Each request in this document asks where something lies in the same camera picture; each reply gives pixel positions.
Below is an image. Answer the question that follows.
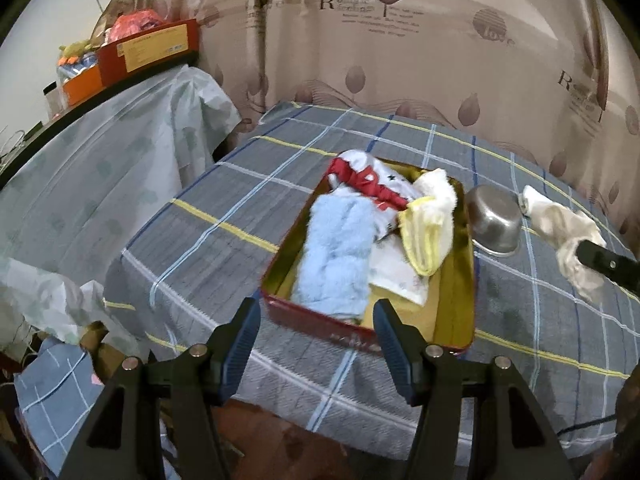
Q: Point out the orange red plastic bag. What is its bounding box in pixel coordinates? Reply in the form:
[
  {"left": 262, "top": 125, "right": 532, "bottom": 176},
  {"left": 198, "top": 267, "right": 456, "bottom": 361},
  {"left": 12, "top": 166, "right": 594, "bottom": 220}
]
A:
[{"left": 106, "top": 8, "right": 165, "bottom": 44}]

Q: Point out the pale plastic table cover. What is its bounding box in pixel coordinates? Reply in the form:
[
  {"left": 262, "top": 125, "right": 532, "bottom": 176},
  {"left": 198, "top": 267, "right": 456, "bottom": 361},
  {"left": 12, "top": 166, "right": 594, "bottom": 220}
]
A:
[{"left": 0, "top": 64, "right": 244, "bottom": 361}]

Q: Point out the grey plaid cloth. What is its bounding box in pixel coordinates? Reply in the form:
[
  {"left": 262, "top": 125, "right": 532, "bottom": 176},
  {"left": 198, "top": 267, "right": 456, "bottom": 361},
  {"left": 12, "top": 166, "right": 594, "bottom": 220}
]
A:
[{"left": 13, "top": 336, "right": 107, "bottom": 462}]

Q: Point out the grey plaid bed sheet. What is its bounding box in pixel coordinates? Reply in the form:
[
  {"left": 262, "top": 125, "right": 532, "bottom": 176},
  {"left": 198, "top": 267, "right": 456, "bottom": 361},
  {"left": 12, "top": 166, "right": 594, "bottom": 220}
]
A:
[{"left": 104, "top": 101, "right": 640, "bottom": 457}]

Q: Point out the white cloth with yellow trim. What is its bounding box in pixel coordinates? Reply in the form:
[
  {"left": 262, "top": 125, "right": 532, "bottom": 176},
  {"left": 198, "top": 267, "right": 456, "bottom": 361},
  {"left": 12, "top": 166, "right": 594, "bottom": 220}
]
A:
[{"left": 396, "top": 168, "right": 459, "bottom": 278}]

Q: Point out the yellow green plush toy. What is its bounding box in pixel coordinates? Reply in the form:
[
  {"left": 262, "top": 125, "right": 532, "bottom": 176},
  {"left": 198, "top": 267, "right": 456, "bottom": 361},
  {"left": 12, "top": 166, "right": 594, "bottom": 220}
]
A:
[{"left": 59, "top": 39, "right": 97, "bottom": 60}]

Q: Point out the clear glass jar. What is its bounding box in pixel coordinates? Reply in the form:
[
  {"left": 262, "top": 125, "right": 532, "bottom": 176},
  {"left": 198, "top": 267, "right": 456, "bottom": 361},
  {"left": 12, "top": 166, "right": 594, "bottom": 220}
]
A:
[{"left": 43, "top": 81, "right": 66, "bottom": 121}]

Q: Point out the white patterned cloth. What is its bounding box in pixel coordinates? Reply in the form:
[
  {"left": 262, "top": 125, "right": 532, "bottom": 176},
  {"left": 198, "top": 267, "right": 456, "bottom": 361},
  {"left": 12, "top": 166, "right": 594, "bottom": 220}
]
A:
[{"left": 368, "top": 235, "right": 432, "bottom": 307}]

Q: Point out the red cardboard box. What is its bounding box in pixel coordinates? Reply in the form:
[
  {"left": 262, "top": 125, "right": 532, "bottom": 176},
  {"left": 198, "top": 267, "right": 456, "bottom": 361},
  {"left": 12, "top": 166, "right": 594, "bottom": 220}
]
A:
[{"left": 96, "top": 18, "right": 202, "bottom": 87}]

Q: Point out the red and white garment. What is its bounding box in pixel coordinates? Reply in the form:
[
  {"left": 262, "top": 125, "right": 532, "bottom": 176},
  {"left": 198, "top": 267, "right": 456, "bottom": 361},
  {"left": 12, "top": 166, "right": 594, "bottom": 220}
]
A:
[{"left": 326, "top": 151, "right": 426, "bottom": 217}]

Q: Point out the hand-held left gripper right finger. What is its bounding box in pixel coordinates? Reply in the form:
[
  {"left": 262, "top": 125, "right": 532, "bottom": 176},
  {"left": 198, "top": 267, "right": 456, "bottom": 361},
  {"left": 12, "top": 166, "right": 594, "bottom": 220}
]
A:
[{"left": 372, "top": 298, "right": 565, "bottom": 480}]

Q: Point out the steel bowl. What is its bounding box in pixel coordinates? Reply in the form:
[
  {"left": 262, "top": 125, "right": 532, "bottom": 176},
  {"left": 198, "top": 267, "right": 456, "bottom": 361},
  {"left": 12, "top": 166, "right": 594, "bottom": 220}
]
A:
[{"left": 465, "top": 185, "right": 524, "bottom": 258}]

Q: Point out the red tin box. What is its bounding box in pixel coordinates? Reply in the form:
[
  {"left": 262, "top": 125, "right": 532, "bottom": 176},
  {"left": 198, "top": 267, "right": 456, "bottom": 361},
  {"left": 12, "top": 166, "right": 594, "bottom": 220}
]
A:
[{"left": 260, "top": 156, "right": 477, "bottom": 357}]

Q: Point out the cream cloth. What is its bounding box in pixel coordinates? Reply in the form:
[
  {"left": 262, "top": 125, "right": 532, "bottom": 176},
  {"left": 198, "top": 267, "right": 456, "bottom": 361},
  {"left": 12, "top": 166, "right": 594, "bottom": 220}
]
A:
[{"left": 517, "top": 185, "right": 609, "bottom": 304}]

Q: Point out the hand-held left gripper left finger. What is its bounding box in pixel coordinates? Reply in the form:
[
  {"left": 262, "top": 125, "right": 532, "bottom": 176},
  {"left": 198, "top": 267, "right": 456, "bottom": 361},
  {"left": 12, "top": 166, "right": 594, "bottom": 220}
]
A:
[{"left": 59, "top": 297, "right": 262, "bottom": 480}]

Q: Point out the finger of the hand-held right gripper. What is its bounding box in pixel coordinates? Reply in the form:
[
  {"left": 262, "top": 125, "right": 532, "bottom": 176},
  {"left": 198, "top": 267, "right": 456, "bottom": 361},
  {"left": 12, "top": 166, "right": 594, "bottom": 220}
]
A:
[{"left": 575, "top": 239, "right": 640, "bottom": 297}]

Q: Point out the orange box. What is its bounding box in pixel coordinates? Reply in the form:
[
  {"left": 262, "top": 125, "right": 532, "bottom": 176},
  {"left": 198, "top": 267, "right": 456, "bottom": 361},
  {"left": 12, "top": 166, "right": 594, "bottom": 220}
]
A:
[{"left": 61, "top": 64, "right": 104, "bottom": 108}]

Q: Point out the leaf print curtain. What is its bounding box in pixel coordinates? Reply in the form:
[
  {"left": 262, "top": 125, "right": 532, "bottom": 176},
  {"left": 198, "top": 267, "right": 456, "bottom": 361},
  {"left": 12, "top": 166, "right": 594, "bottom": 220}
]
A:
[{"left": 119, "top": 0, "right": 640, "bottom": 242}]

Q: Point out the light blue towel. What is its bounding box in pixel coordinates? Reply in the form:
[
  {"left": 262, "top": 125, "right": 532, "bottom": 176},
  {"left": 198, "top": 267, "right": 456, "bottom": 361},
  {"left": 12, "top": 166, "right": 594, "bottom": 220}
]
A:
[{"left": 290, "top": 194, "right": 379, "bottom": 322}]

